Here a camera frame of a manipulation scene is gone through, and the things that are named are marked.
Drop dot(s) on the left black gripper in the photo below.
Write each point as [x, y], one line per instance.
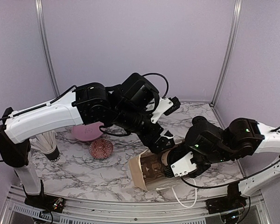
[150, 141]

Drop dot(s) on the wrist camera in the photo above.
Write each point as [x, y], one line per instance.
[165, 107]
[182, 167]

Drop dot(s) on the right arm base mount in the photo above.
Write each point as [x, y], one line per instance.
[222, 204]

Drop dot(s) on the pink plate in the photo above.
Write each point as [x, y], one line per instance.
[86, 132]

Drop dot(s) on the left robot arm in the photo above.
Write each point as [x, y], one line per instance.
[134, 105]

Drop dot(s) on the black cup with straws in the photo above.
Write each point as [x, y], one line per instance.
[46, 143]

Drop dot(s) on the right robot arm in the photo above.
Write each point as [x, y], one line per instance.
[206, 144]

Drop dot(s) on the brown paper bag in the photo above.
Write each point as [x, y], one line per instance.
[159, 184]

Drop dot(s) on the right aluminium frame post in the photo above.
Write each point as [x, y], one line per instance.
[230, 46]

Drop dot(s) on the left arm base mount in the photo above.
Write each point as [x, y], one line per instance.
[52, 203]

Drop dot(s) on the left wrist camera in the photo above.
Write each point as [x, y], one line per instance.
[165, 107]

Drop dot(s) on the aluminium frame post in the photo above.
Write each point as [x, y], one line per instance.
[230, 46]
[45, 46]

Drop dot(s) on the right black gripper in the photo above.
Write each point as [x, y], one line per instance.
[179, 150]

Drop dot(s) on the red patterned bowl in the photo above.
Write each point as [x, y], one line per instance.
[101, 149]

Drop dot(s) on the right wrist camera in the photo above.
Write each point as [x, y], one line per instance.
[182, 167]

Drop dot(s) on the brown cardboard cup carrier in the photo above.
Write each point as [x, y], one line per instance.
[152, 168]

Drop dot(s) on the left aluminium frame post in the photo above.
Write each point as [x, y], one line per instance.
[45, 46]

